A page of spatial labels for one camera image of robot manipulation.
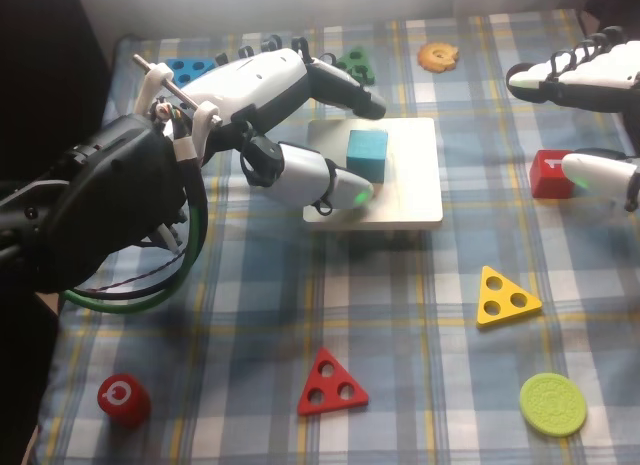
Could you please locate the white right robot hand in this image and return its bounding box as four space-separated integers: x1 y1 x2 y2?
504 25 640 214

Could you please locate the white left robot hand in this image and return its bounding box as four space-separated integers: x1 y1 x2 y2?
177 33 389 217

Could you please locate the blue block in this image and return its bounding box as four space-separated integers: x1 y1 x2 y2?
345 128 390 185

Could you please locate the red cylinder block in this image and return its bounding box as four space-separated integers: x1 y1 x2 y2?
96 372 152 429

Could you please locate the blue triangle with holes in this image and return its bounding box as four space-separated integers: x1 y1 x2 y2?
164 58 217 84

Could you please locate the white backdrop panel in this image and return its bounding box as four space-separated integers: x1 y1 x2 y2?
74 0 591 36

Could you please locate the green triangle with holes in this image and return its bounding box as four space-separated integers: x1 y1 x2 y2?
333 45 377 86

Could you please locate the yellow flower toy cookie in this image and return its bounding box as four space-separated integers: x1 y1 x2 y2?
417 41 460 75

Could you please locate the small white table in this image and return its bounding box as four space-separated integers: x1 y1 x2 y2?
302 116 445 241

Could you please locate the yellow triangle with holes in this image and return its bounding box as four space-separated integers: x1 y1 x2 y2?
475 264 544 329

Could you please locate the blue plaid table cloth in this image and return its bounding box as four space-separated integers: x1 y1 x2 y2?
37 9 640 465

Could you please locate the red triangle with holes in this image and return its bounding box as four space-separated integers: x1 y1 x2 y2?
297 347 370 417

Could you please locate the green round toy cookie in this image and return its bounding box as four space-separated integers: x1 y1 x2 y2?
518 372 587 439

